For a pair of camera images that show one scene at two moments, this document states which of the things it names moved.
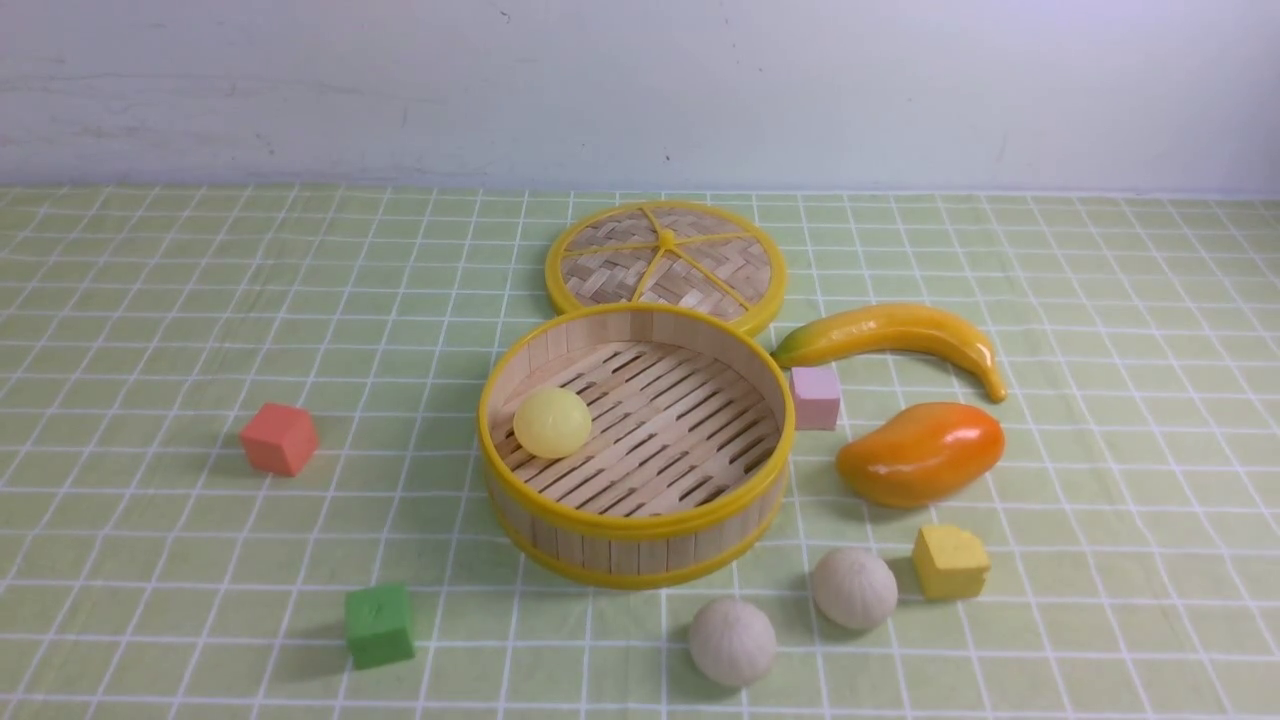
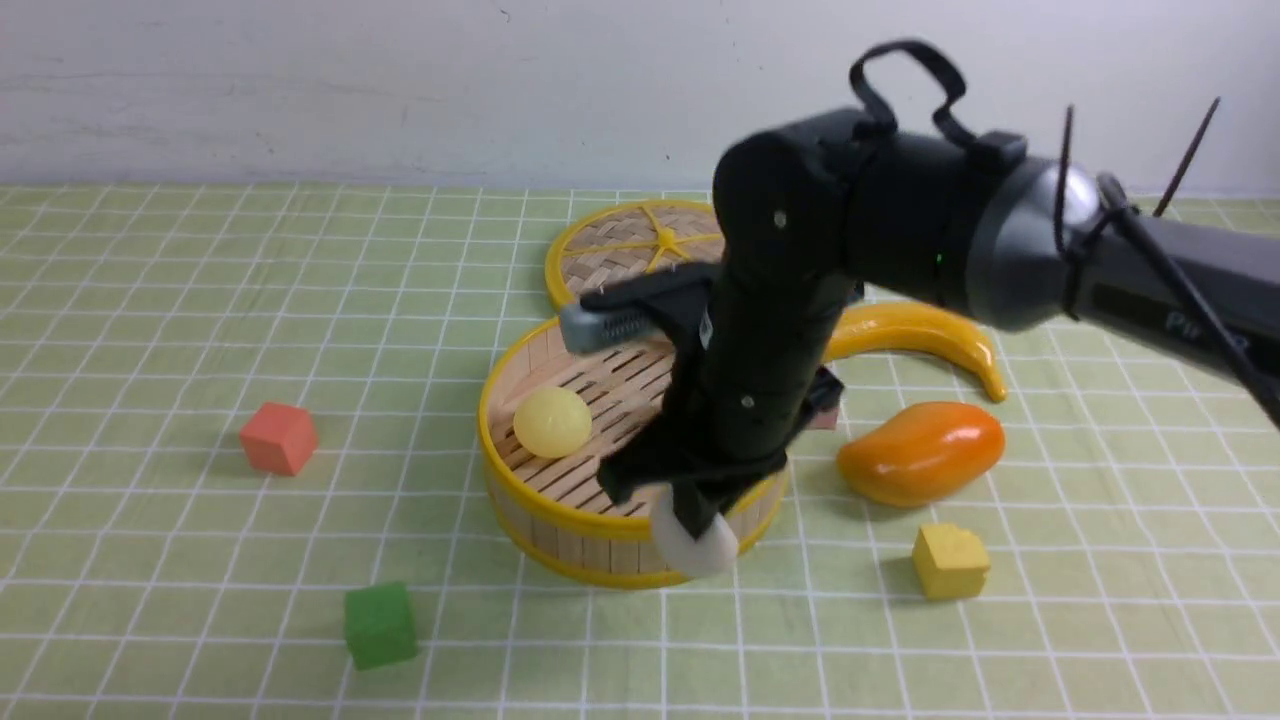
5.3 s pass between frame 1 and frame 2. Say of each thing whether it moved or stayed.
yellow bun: stayed
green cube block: stayed
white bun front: moved
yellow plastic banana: stayed
